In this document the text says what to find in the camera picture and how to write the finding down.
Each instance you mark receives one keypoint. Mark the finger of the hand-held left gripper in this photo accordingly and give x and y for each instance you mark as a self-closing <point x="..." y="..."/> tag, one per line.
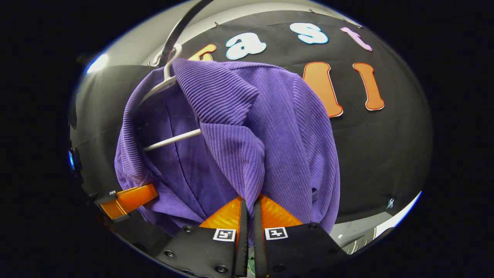
<point x="131" y="197"/>

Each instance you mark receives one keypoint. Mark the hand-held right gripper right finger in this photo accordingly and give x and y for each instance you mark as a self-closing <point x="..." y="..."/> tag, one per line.
<point x="257" y="239"/>

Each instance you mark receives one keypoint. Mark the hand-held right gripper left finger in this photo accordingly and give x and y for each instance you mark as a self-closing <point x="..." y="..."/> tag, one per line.
<point x="242" y="231"/>

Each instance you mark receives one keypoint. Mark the purple ribbed shirt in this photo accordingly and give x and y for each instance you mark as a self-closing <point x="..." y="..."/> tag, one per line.
<point x="270" y="135"/>

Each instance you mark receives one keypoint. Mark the white clothes hanger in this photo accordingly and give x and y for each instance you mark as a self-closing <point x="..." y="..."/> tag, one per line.
<point x="170" y="139"/>

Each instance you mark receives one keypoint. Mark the black clothes rack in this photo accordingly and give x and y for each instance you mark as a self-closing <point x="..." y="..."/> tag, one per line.
<point x="181" y="27"/>

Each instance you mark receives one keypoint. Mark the dark device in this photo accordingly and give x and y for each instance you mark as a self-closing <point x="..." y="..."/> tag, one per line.
<point x="72" y="160"/>

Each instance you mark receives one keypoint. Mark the pale blue clip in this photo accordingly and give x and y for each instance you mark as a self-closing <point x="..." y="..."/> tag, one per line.
<point x="390" y="203"/>

